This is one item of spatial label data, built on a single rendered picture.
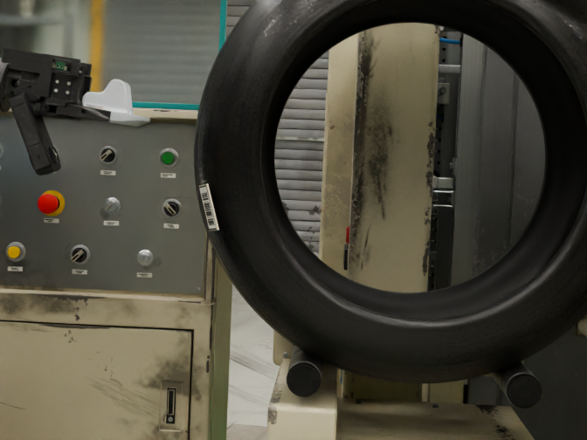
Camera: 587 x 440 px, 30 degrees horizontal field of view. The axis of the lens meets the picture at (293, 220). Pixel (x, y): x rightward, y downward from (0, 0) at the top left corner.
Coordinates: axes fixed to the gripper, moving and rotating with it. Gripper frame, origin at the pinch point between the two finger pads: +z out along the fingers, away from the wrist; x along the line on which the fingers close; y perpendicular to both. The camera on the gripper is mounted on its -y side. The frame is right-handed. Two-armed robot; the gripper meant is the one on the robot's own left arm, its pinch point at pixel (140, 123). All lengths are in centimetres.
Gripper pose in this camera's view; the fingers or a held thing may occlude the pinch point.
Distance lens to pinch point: 152.5
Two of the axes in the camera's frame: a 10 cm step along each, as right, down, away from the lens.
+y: 1.6, -9.9, -0.6
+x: 0.4, -0.5, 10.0
